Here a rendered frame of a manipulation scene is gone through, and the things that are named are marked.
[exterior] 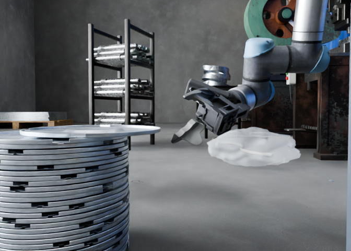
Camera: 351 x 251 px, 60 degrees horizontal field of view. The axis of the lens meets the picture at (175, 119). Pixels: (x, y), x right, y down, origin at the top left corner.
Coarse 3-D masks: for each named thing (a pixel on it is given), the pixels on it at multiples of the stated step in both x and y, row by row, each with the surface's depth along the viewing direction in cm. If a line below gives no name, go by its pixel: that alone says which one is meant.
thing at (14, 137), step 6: (0, 132) 67; (6, 132) 68; (12, 132) 70; (18, 132) 71; (0, 138) 57; (6, 138) 57; (12, 138) 57; (18, 138) 57; (24, 138) 57; (30, 138) 57; (36, 138) 57; (42, 138) 57; (48, 138) 57; (54, 138) 57; (60, 138) 57; (66, 138) 57; (72, 138) 57; (78, 138) 51; (84, 138) 52; (90, 138) 53; (96, 138) 53; (102, 138) 55; (108, 138) 56; (114, 138) 57; (6, 144) 50; (12, 144) 49; (18, 144) 49; (24, 144) 49; (30, 144) 49; (36, 144) 49; (42, 144) 49
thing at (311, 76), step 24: (336, 0) 210; (336, 24) 211; (336, 48) 196; (336, 72) 183; (312, 96) 231; (336, 96) 184; (312, 120) 231; (336, 120) 184; (312, 144) 232; (336, 144) 185
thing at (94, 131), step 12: (24, 132) 56; (36, 132) 63; (48, 132) 63; (60, 132) 63; (72, 132) 61; (84, 132) 60; (96, 132) 60; (108, 132) 61; (120, 132) 63; (132, 132) 56; (144, 132) 58; (156, 132) 62
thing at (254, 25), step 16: (256, 0) 331; (272, 0) 339; (288, 0) 340; (256, 16) 332; (272, 16) 339; (288, 16) 326; (256, 32) 332; (272, 32) 340; (288, 32) 340; (336, 32) 334; (272, 80) 362; (288, 96) 356; (256, 112) 356; (272, 112) 357; (288, 112) 357; (272, 128) 357; (288, 128) 357
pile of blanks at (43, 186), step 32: (0, 160) 53; (32, 160) 53; (64, 160) 50; (96, 160) 54; (0, 192) 50; (32, 192) 52; (64, 192) 50; (96, 192) 54; (128, 192) 67; (0, 224) 50; (32, 224) 50; (64, 224) 51; (96, 224) 56; (128, 224) 64
